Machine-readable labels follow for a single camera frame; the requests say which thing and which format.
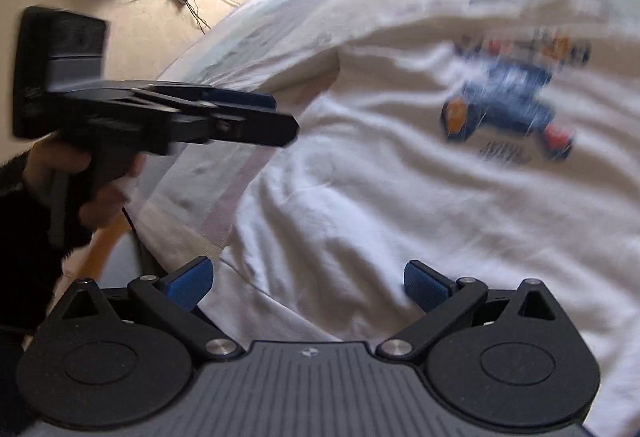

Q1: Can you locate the person's left hand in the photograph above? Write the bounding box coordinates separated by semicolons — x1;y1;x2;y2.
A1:
23;139;147;233

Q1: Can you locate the white printed t-shirt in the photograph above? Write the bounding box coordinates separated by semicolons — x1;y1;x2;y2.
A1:
200;24;640;437

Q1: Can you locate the person's left forearm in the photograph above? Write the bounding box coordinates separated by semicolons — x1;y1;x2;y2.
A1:
0;152;94;334

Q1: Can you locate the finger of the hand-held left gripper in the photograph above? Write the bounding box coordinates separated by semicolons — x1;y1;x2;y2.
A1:
135;84;278;111
172;110;301;148

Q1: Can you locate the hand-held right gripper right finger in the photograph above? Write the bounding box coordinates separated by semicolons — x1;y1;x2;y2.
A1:
375;259;559;363

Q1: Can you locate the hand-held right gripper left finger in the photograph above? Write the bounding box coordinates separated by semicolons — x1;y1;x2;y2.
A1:
61;255;244;363

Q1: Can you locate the wooden bed frame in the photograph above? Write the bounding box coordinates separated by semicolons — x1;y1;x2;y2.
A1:
79;211;134;289

